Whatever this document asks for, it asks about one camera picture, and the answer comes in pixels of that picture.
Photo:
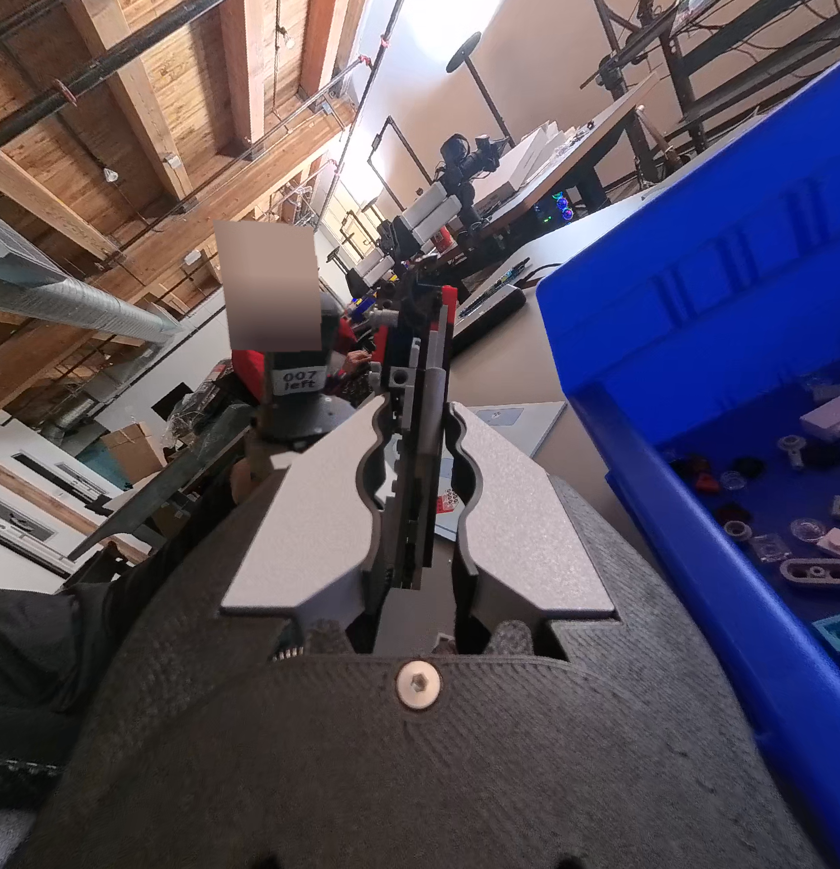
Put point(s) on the grey toy brick vehicle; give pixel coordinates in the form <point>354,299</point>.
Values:
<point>420,407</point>

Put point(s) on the blue plastic bin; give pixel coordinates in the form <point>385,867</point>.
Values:
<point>630,326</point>

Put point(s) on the small heap of toy bricks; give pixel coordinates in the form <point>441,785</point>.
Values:
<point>814,570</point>

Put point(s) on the grey desk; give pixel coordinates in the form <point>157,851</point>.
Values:
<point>515,373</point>

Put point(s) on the black printed cloth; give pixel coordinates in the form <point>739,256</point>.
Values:
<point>352,388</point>

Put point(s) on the black disc stand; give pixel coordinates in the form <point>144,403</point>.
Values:
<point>464,51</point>

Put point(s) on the cardboard box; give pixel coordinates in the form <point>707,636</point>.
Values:
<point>131,451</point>

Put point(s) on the black-legged table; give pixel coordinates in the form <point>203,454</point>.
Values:
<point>583,142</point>

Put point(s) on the black camera rig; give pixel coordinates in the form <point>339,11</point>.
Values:
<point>471,159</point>

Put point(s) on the person's left forearm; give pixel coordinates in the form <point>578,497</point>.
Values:
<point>40,645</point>

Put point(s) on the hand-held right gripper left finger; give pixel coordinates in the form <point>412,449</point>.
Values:
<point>298,543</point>

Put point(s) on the black box with green lights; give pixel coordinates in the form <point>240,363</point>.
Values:
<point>491,316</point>

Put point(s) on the silver air duct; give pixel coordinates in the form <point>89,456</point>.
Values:
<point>74,305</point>

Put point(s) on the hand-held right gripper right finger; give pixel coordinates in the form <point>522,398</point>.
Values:
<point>535,543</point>

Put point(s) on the rainbow-lit computer case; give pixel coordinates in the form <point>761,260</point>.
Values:
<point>556,207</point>

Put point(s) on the blue patterned pen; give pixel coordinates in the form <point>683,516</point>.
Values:
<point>494,285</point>

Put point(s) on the printed instruction sheet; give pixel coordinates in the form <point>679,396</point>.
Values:
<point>522,428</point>

